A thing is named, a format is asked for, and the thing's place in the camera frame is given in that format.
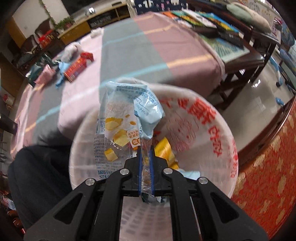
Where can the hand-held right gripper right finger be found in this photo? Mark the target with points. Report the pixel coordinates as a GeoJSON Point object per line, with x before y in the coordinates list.
{"type": "Point", "coordinates": [151, 173]}

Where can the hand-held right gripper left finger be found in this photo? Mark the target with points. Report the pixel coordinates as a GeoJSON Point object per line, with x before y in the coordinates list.
{"type": "Point", "coordinates": [139, 173]}

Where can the yellow snack packet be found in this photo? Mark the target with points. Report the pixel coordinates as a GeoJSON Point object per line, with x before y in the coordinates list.
{"type": "Point", "coordinates": [164, 150]}

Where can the blue face mask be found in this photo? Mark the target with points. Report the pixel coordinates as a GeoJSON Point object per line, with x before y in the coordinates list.
{"type": "Point", "coordinates": [62, 71]}
{"type": "Point", "coordinates": [188, 175]}

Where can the clear blue bread wrapper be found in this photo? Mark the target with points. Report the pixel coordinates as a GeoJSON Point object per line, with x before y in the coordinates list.
{"type": "Point", "coordinates": [120, 111]}

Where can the white mesh bin with bag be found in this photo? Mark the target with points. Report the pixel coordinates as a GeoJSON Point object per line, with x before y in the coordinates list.
{"type": "Point", "coordinates": [203, 129]}

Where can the red floral sofa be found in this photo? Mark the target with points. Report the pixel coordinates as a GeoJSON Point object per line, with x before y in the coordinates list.
{"type": "Point", "coordinates": [266, 173]}

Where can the plaid tablecloth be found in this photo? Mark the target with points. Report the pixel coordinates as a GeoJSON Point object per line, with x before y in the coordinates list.
{"type": "Point", "coordinates": [138, 58]}

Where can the red striped carton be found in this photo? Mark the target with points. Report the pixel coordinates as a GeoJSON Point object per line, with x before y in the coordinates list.
{"type": "Point", "coordinates": [75, 69]}

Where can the red packet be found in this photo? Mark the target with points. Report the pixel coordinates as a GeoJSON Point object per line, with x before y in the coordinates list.
{"type": "Point", "coordinates": [87, 56]}

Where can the pink plastic bag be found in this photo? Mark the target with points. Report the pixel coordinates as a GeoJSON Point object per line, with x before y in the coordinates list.
{"type": "Point", "coordinates": [46, 74]}

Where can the white crumpled plastic bag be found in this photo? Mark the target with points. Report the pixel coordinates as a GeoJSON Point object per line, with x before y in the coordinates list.
{"type": "Point", "coordinates": [70, 52]}

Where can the black thermos bottle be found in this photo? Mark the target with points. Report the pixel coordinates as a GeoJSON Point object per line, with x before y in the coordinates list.
{"type": "Point", "coordinates": [8, 124]}

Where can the dark wooden coffee table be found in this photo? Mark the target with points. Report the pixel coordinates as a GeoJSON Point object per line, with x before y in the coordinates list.
{"type": "Point", "coordinates": [242, 62]}

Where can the dark green tissue pack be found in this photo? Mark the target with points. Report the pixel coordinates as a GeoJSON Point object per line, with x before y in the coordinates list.
{"type": "Point", "coordinates": [34, 74]}

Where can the white crumpled tissue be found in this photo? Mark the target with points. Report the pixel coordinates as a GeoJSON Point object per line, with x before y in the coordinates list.
{"type": "Point", "coordinates": [97, 32]}

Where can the red paper bag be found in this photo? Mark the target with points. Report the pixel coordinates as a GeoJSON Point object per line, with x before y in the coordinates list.
{"type": "Point", "coordinates": [8, 99]}

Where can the yellow wooden tv cabinet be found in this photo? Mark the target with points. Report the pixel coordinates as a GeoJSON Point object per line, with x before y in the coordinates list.
{"type": "Point", "coordinates": [76, 29]}

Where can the black audio receiver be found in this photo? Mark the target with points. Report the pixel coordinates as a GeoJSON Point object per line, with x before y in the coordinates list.
{"type": "Point", "coordinates": [99, 20]}

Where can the orange picture book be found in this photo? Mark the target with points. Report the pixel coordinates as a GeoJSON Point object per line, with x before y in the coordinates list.
{"type": "Point", "coordinates": [172, 15]}

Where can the dark bag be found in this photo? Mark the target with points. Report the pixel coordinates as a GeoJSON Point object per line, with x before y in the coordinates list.
{"type": "Point", "coordinates": [25, 59]}

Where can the red gift box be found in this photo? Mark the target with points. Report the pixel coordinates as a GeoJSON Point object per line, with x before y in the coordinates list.
{"type": "Point", "coordinates": [47, 39]}

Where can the potted green plant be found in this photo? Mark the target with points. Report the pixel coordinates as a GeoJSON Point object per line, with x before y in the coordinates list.
{"type": "Point", "coordinates": [64, 24]}

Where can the blue and white baby fence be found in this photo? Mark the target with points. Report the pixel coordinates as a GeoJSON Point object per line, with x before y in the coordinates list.
{"type": "Point", "coordinates": [159, 4]}

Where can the small desk clock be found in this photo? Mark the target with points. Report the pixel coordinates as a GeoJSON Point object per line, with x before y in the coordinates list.
{"type": "Point", "coordinates": [91, 10]}

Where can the dark wooden chair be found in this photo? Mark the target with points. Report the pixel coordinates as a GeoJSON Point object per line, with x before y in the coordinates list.
{"type": "Point", "coordinates": [27, 44]}
{"type": "Point", "coordinates": [45, 25]}

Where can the grey green cushion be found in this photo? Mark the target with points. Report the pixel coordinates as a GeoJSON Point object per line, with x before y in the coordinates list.
{"type": "Point", "coordinates": [249, 16]}

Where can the blue office chair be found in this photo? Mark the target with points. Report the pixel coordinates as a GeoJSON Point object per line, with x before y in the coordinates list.
{"type": "Point", "coordinates": [286, 34]}

